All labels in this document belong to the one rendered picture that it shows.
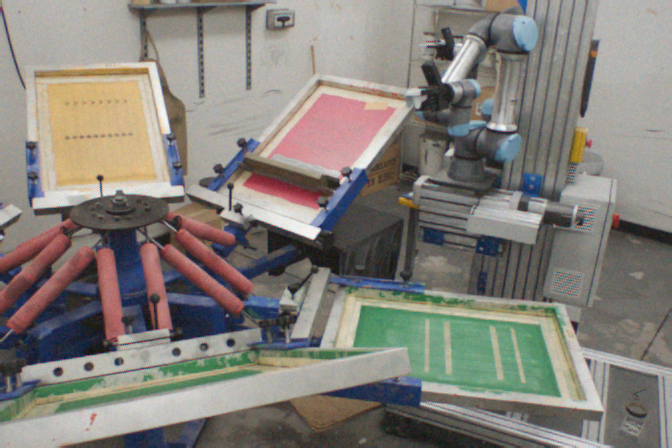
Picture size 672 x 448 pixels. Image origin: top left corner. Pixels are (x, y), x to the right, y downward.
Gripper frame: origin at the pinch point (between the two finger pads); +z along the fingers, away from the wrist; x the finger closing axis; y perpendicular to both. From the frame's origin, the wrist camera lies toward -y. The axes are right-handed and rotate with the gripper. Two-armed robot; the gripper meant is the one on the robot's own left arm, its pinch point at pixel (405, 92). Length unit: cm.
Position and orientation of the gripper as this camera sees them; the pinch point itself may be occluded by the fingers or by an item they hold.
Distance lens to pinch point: 207.9
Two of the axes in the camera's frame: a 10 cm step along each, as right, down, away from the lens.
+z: -7.4, 2.2, -6.3
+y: 0.5, 9.6, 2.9
